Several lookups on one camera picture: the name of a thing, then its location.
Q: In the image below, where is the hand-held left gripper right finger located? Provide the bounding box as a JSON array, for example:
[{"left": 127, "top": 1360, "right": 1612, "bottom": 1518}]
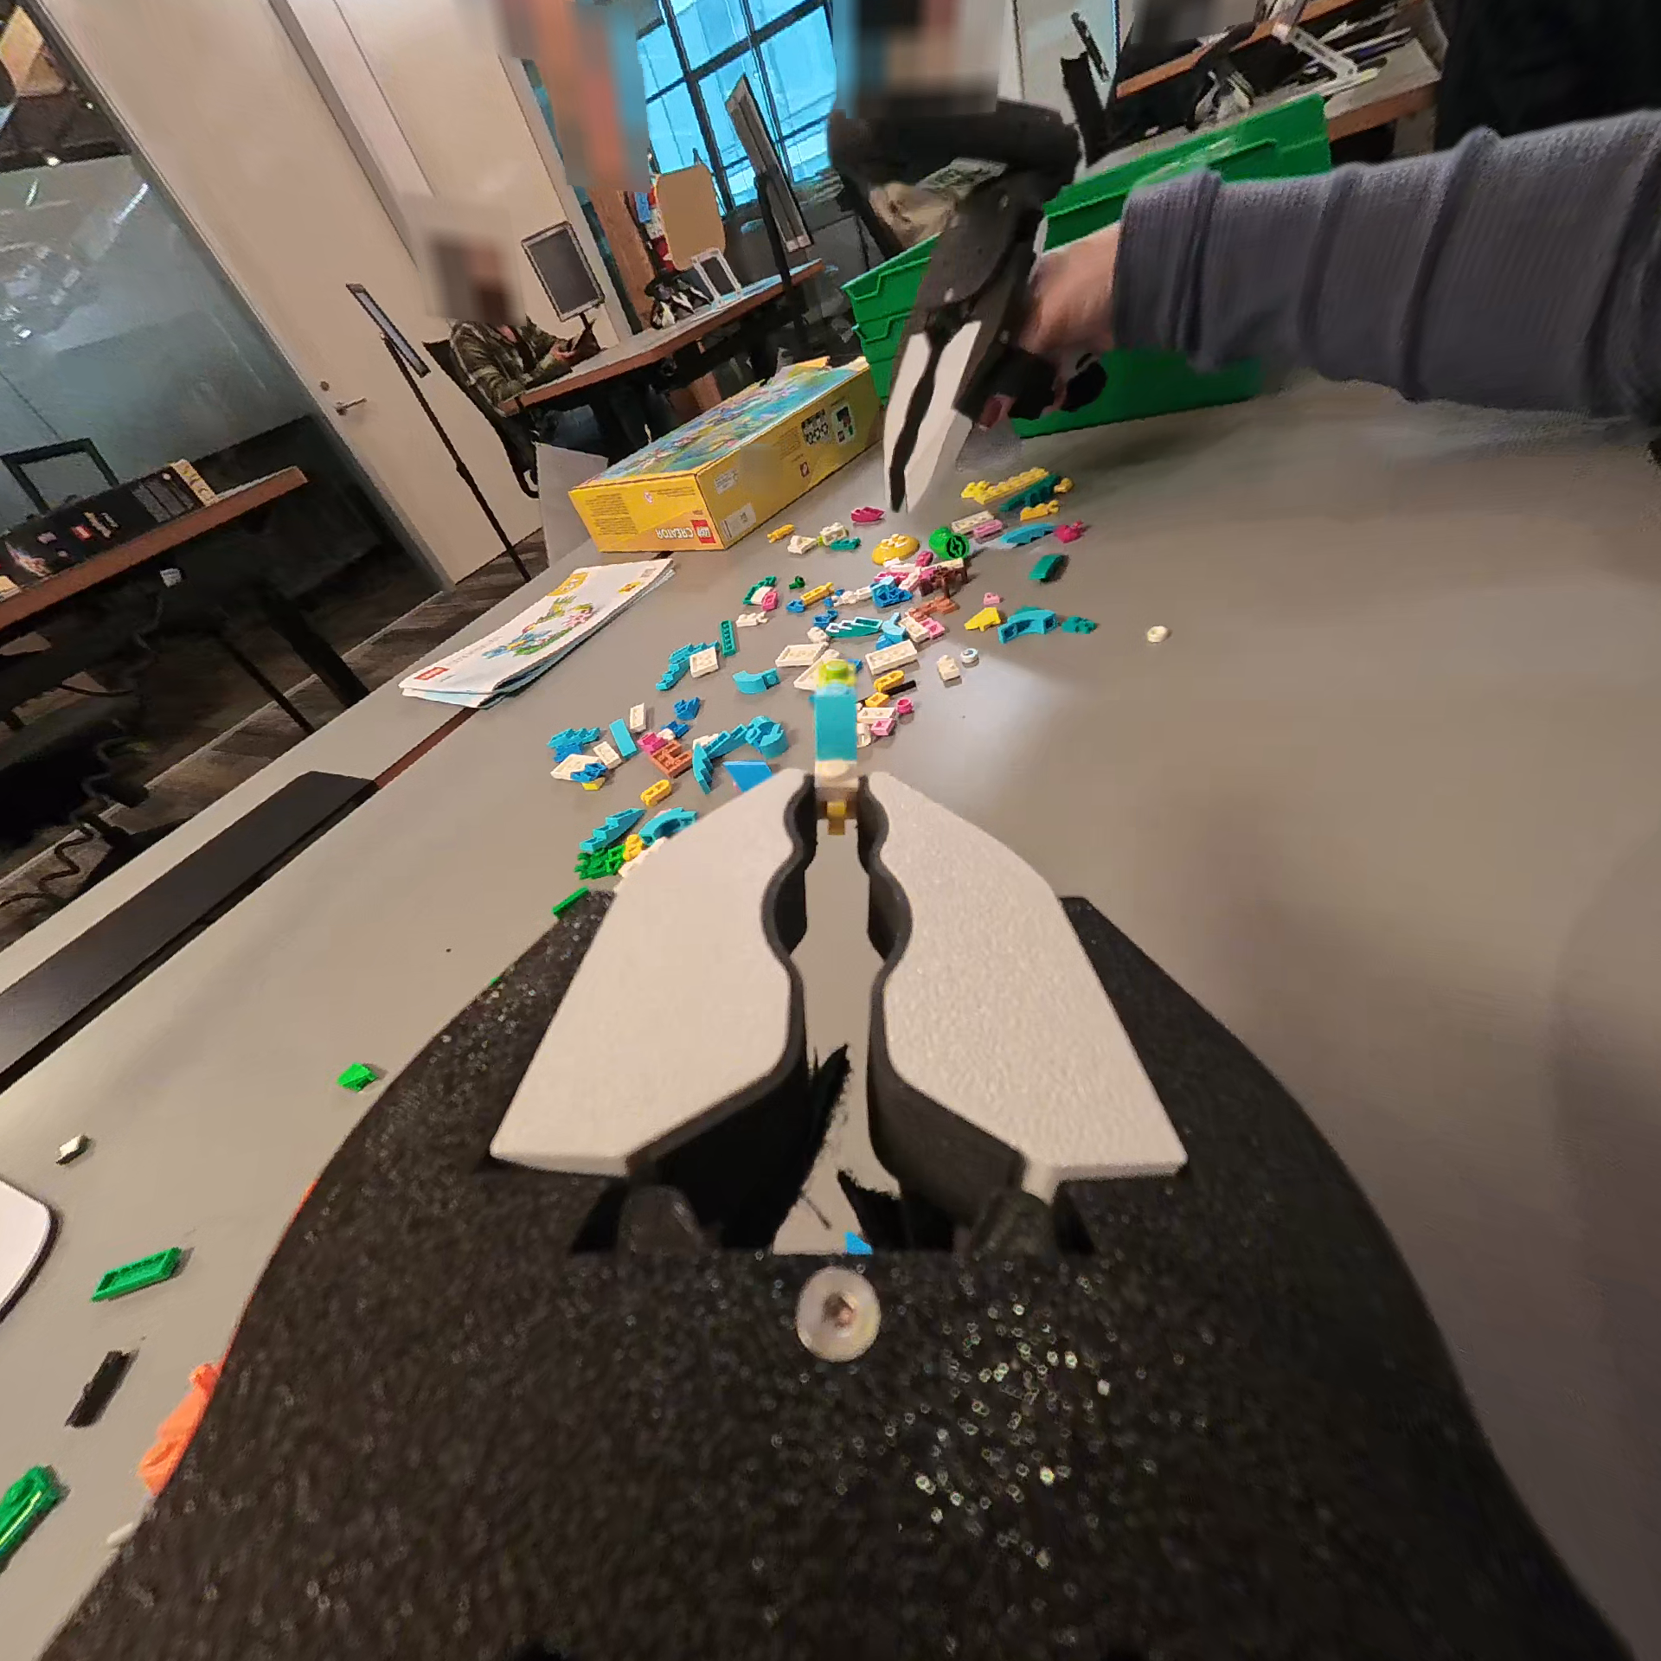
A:
[{"left": 860, "top": 772, "right": 1191, "bottom": 1198}]

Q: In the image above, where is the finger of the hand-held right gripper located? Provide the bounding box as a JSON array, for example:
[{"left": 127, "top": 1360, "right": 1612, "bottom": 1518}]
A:
[
  {"left": 886, "top": 332, "right": 940, "bottom": 514},
  {"left": 912, "top": 315, "right": 994, "bottom": 510}
]

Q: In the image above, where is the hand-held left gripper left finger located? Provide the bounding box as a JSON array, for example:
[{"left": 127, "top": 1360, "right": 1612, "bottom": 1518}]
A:
[{"left": 486, "top": 769, "right": 814, "bottom": 1183}]

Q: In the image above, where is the small multicoloured lego build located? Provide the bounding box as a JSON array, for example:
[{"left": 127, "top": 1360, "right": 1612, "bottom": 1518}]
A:
[{"left": 808, "top": 655, "right": 869, "bottom": 839}]

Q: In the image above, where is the person's right forearm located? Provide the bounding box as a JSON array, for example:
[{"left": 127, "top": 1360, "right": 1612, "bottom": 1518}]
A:
[{"left": 1115, "top": 110, "right": 1661, "bottom": 423}]

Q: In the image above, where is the yellow lego box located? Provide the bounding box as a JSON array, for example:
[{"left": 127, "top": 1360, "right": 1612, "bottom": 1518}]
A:
[{"left": 570, "top": 358, "right": 888, "bottom": 555}]

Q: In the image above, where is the scatter of loose lego pieces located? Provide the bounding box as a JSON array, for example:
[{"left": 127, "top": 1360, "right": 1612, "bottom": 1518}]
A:
[{"left": 546, "top": 467, "right": 1106, "bottom": 888}]

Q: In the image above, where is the lego instruction booklet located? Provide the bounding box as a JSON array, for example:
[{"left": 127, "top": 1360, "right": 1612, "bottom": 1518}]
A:
[{"left": 401, "top": 557, "right": 678, "bottom": 711}]

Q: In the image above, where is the black lego piece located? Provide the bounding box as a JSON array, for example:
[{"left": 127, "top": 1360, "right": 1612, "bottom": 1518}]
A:
[{"left": 66, "top": 1351, "right": 137, "bottom": 1429}]

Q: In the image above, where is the green lego brick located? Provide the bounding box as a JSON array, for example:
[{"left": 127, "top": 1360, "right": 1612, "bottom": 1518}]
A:
[{"left": 0, "top": 1466, "right": 64, "bottom": 1563}]

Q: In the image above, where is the person's right hand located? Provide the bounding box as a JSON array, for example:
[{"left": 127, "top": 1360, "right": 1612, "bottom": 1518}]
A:
[{"left": 1026, "top": 235, "right": 1124, "bottom": 359}]

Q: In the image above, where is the wooden office desk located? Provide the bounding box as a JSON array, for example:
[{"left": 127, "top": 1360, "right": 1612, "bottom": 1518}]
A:
[{"left": 512, "top": 261, "right": 828, "bottom": 430}]

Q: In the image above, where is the green plastic bin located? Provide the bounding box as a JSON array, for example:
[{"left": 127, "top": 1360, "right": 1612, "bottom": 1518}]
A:
[{"left": 841, "top": 97, "right": 1340, "bottom": 436}]

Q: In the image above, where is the brown cardboard sign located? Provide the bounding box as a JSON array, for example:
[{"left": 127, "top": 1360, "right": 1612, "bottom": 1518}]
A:
[{"left": 654, "top": 166, "right": 726, "bottom": 261}]

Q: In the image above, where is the white framed monitor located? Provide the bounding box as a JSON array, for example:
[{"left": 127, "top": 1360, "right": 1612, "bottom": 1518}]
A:
[{"left": 522, "top": 222, "right": 609, "bottom": 322}]

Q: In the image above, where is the black office chair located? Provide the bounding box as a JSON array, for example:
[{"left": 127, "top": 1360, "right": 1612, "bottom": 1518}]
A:
[{"left": 423, "top": 337, "right": 540, "bottom": 501}]

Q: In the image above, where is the cluttered grey desk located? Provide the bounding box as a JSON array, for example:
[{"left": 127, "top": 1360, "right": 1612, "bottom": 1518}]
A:
[{"left": 1117, "top": 0, "right": 1446, "bottom": 146}]

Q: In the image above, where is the black desk divider strip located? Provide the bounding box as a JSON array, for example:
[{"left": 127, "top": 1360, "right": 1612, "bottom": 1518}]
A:
[{"left": 0, "top": 772, "right": 378, "bottom": 1090}]

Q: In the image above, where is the black tripod stand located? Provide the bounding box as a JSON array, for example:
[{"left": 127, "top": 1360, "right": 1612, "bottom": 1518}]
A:
[{"left": 347, "top": 283, "right": 535, "bottom": 583}]

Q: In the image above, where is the white door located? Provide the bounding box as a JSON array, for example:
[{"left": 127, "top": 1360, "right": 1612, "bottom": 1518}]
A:
[{"left": 267, "top": 0, "right": 548, "bottom": 592}]

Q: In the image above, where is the orange brick separator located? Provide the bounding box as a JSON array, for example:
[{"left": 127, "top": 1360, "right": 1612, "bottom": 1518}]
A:
[{"left": 137, "top": 1360, "right": 224, "bottom": 1498}]

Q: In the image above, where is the wooden side desk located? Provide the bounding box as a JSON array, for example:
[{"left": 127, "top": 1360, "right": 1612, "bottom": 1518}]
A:
[{"left": 0, "top": 465, "right": 376, "bottom": 748}]

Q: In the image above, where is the white flat object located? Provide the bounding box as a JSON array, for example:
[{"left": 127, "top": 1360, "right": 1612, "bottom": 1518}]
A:
[{"left": 0, "top": 1178, "right": 60, "bottom": 1321}]

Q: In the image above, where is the dark box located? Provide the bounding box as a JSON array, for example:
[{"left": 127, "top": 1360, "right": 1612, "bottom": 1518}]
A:
[{"left": 0, "top": 458, "right": 216, "bottom": 583}]

